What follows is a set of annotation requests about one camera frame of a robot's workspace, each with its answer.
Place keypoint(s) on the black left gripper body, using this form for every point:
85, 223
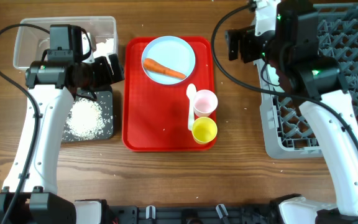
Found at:
99, 74

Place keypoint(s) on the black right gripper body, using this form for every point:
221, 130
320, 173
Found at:
252, 49

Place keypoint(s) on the white rice pile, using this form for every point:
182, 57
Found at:
88, 120

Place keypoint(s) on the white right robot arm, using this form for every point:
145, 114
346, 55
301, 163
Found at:
285, 36

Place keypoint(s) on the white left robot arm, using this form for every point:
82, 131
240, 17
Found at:
29, 193

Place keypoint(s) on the grey dishwasher rack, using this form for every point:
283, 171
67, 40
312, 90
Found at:
287, 135

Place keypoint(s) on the orange carrot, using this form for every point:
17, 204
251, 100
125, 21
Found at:
153, 66

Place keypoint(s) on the black tray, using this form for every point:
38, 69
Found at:
103, 95

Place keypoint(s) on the red plastic tray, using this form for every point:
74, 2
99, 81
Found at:
154, 115

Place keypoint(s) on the pink plastic cup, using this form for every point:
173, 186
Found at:
205, 102

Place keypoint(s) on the white plastic spoon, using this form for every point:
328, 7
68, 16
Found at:
191, 92

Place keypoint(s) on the light blue plate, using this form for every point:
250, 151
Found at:
171, 52

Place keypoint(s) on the clear plastic bin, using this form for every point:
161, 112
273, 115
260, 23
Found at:
30, 43

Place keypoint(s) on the yellow plastic cup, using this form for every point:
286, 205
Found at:
204, 130

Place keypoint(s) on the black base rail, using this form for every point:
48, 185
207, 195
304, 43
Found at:
182, 214

